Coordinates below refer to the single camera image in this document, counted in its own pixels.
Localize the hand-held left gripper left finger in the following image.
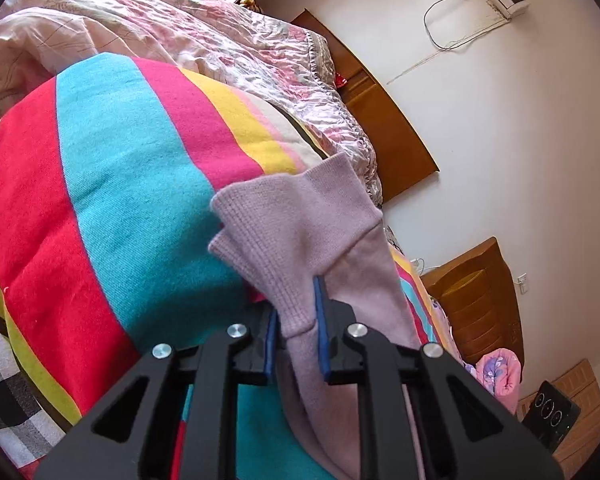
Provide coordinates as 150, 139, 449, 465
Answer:
32, 307, 281, 480

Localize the striped colourful blanket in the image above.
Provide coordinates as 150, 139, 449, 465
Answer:
0, 52, 461, 480

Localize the rolled pink floral quilt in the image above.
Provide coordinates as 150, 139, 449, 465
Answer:
462, 347, 522, 413

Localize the air conditioner power cable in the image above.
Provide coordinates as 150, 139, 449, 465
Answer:
423, 0, 497, 52

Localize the checked bed sheet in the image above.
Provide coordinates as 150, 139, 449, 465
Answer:
0, 332, 68, 471

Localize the white hanging wall cord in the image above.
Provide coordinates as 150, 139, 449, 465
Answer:
386, 15, 511, 85

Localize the light wooden wardrobe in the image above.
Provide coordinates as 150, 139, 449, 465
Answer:
517, 358, 600, 468

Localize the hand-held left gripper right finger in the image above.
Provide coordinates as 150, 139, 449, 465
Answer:
312, 275, 563, 480

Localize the plain wooden headboard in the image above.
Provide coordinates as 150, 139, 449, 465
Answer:
290, 8, 440, 200

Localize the lilac knit sweater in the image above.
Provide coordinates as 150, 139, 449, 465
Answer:
207, 152, 426, 480

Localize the padded wooden headboard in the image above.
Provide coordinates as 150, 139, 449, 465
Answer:
420, 237, 525, 366

